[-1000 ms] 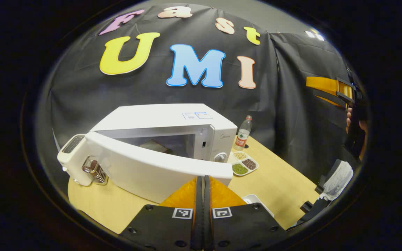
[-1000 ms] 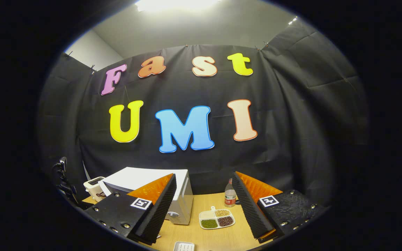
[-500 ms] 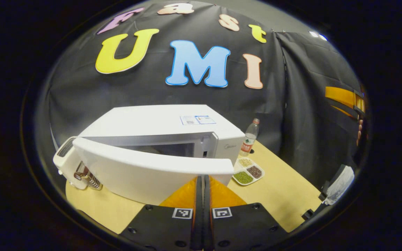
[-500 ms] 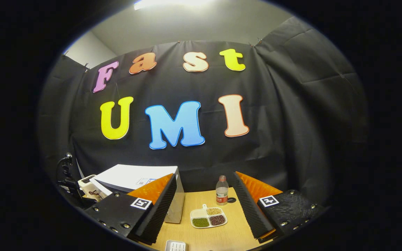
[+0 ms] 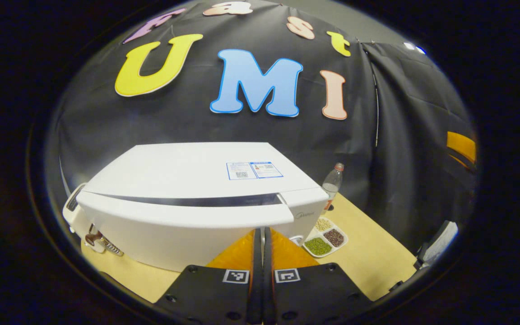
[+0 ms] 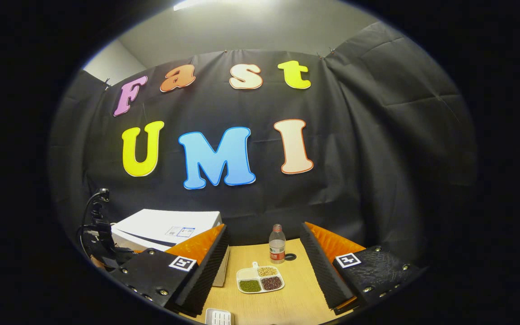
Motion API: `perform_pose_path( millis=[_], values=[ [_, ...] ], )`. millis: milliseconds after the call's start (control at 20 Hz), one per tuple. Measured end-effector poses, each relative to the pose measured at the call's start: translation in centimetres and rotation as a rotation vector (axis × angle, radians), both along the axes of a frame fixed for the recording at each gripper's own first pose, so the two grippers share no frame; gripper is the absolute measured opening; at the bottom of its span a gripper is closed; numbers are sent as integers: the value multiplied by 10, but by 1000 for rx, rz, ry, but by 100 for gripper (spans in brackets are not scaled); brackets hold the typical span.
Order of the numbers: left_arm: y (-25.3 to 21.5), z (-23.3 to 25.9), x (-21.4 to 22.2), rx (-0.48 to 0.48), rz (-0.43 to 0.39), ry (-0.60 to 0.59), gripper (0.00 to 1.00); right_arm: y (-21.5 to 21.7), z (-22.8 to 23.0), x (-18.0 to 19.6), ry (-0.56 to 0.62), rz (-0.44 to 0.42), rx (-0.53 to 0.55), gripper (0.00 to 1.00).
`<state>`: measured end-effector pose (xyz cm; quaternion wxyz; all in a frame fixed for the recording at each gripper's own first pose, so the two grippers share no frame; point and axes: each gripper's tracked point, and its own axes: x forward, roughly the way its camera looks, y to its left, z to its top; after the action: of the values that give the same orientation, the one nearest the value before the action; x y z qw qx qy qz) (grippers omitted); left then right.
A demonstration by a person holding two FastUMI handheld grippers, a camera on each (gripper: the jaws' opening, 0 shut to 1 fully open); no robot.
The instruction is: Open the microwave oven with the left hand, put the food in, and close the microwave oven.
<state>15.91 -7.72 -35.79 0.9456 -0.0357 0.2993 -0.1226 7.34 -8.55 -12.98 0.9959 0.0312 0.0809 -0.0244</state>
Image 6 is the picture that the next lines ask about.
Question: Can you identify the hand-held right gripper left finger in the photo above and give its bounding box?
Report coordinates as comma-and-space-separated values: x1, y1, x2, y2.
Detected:
108, 224, 230, 316

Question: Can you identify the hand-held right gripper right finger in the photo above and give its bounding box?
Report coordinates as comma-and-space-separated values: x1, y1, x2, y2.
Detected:
299, 222, 423, 316

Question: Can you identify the white microwave oven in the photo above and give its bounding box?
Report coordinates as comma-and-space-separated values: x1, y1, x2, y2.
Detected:
111, 209, 230, 287

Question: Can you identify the small white plastic tray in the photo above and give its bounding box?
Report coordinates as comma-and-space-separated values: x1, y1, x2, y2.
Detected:
205, 308, 232, 325

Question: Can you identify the clear water bottle red label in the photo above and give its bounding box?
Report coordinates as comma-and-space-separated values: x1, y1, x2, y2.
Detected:
269, 224, 286, 265

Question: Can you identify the white divided bean dish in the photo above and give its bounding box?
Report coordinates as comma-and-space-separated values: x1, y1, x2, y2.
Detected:
236, 262, 285, 294

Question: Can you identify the ceiling light panel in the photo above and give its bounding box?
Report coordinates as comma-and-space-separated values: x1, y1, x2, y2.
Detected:
173, 0, 242, 11

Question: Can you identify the thin black cable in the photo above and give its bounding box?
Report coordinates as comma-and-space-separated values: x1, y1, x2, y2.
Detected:
78, 191, 107, 255

